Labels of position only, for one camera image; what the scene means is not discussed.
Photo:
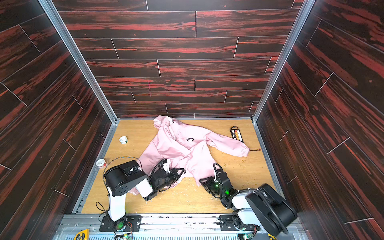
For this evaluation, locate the aluminium corner post left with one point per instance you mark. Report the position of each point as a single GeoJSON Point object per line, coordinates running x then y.
{"type": "Point", "coordinates": [58, 23]}

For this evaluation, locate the aluminium corner post right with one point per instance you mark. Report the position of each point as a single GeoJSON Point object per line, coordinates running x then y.
{"type": "Point", "coordinates": [292, 37]}

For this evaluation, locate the aluminium front rail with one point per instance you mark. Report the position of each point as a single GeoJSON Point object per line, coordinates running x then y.
{"type": "Point", "coordinates": [155, 227]}

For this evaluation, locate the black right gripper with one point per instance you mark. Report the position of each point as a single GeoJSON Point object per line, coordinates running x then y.
{"type": "Point", "coordinates": [208, 183]}

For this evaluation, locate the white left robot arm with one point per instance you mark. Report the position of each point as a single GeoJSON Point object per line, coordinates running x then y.
{"type": "Point", "coordinates": [121, 179]}

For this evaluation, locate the small white tape roll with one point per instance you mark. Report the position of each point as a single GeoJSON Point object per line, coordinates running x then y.
{"type": "Point", "coordinates": [123, 139]}

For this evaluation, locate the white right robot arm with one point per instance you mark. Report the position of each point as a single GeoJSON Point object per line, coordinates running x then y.
{"type": "Point", "coordinates": [252, 208]}

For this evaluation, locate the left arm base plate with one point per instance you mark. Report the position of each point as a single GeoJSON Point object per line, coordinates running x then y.
{"type": "Point", "coordinates": [129, 223]}

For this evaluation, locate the pink zip jacket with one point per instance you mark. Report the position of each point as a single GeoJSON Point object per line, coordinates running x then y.
{"type": "Point", "coordinates": [186, 146]}

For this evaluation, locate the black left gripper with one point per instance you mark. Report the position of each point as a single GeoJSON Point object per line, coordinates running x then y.
{"type": "Point", "coordinates": [173, 174]}

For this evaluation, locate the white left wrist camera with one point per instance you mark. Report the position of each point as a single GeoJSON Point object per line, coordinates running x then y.
{"type": "Point", "coordinates": [166, 165]}

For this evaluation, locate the aluminium corner post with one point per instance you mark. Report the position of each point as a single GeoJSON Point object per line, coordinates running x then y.
{"type": "Point", "coordinates": [292, 37]}
{"type": "Point", "coordinates": [58, 23]}

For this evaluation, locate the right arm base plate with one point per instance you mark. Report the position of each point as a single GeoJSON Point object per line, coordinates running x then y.
{"type": "Point", "coordinates": [233, 223]}

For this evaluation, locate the yellow tape measure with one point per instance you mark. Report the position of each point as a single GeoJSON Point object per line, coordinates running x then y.
{"type": "Point", "coordinates": [82, 235]}

